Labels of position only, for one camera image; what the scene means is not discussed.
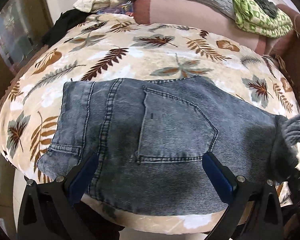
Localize black garment on edge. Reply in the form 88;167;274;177
41;9;92;47

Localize blue denim jeans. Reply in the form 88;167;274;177
37;76;299;216

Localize dark grey crumpled garment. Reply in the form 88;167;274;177
254;0;278;18

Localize green patterned folded quilt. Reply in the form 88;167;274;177
232;0;293;38

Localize colourful snack packet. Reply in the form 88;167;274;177
95;1;134;17

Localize leaf pattern cream blanket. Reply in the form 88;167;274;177
0;14;300;234

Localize glass door panel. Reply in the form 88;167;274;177
0;0;41;74

